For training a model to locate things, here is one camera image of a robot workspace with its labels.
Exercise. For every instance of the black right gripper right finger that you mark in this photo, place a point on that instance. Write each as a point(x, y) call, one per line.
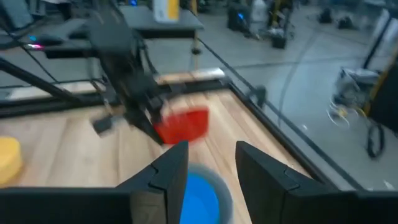
point(264, 186)

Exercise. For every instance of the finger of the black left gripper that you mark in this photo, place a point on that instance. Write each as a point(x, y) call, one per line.
point(102, 125)
point(149, 130)

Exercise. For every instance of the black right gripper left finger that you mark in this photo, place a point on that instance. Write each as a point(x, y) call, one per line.
point(168, 174)

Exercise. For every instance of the red bowl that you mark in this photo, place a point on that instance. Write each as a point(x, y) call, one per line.
point(186, 126)

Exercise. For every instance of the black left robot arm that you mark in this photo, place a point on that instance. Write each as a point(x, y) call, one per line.
point(115, 40)

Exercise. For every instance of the blue bowl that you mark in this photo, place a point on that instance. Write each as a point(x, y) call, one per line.
point(202, 199)

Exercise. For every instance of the dark grey background table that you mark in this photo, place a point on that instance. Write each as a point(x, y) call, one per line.
point(146, 21)

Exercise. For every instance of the yellow pole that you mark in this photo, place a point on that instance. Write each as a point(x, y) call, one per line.
point(195, 37)

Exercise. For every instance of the white and yellow box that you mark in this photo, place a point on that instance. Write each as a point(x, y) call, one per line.
point(166, 10)

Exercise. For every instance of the yellow bowl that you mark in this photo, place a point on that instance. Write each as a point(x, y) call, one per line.
point(8, 160)

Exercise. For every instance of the device with pink light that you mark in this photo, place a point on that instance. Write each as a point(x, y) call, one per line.
point(35, 46)

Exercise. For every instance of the grey equipment cart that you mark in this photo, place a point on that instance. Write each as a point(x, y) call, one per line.
point(354, 90)

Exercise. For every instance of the black diagonal frame strut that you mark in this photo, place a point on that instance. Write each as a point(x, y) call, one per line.
point(37, 81)

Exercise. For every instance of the black rail clamp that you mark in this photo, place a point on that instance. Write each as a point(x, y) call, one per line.
point(261, 95)

